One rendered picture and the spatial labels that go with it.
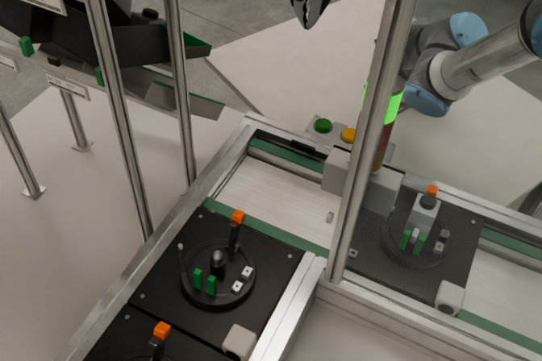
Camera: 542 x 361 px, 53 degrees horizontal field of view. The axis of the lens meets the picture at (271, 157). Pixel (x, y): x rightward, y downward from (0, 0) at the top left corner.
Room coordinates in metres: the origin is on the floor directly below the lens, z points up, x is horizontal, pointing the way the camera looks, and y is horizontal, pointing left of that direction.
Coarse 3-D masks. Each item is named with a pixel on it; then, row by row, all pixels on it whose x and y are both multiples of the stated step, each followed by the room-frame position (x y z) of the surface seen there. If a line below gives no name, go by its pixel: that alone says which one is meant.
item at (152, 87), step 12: (120, 72) 0.85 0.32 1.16; (132, 72) 0.88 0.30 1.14; (144, 72) 0.90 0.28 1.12; (156, 72) 0.93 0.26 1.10; (132, 84) 0.86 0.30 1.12; (144, 84) 0.90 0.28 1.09; (156, 84) 0.77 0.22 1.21; (168, 84) 0.95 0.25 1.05; (144, 96) 0.78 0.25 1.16; (156, 96) 0.76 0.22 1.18; (168, 96) 0.79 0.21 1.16; (192, 96) 0.84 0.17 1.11; (192, 108) 0.84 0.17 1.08; (204, 108) 0.87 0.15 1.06; (216, 108) 0.90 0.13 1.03; (216, 120) 0.90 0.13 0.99
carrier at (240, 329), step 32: (192, 224) 0.62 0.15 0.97; (224, 224) 0.62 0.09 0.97; (160, 256) 0.54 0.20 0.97; (192, 256) 0.53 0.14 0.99; (224, 256) 0.52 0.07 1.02; (256, 256) 0.55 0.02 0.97; (288, 256) 0.56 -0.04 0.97; (160, 288) 0.47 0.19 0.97; (192, 288) 0.47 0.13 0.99; (224, 288) 0.47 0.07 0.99; (256, 288) 0.49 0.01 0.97; (160, 320) 0.42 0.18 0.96; (192, 320) 0.42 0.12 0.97; (224, 320) 0.42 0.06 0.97; (256, 320) 0.42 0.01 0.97; (224, 352) 0.37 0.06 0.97
